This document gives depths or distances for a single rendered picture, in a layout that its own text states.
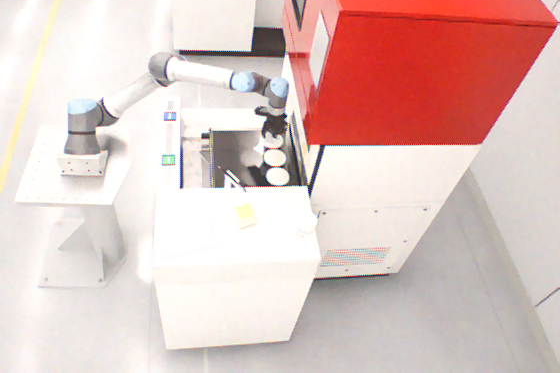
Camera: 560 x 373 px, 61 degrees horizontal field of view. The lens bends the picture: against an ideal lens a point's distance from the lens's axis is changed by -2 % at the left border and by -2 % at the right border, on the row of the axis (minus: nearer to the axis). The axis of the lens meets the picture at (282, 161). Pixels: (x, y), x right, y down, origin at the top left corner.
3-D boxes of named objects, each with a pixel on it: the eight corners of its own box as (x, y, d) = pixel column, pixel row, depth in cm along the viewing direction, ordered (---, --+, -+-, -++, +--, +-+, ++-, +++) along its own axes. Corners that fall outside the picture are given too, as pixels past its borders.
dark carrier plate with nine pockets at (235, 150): (283, 130, 233) (284, 130, 233) (293, 188, 212) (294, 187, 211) (211, 131, 227) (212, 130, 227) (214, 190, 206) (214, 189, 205)
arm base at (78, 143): (60, 155, 201) (60, 131, 199) (67, 149, 215) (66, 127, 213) (98, 155, 204) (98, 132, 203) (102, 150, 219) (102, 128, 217)
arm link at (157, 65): (138, 48, 189) (252, 68, 177) (153, 50, 200) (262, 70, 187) (134, 77, 191) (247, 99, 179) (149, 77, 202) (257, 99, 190)
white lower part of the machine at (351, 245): (363, 173, 342) (399, 85, 279) (393, 279, 290) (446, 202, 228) (264, 174, 329) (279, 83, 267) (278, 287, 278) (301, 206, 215)
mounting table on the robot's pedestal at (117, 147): (22, 219, 207) (13, 201, 197) (47, 143, 236) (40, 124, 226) (127, 221, 214) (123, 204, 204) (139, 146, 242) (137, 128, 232)
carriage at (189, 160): (200, 138, 229) (200, 134, 227) (202, 201, 206) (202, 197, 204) (183, 138, 228) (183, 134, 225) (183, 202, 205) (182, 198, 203)
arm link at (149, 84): (75, 109, 215) (167, 46, 197) (96, 108, 229) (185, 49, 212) (87, 133, 215) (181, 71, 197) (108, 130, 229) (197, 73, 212)
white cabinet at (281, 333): (267, 199, 317) (284, 109, 255) (286, 346, 256) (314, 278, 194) (167, 201, 305) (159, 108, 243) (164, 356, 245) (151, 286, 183)
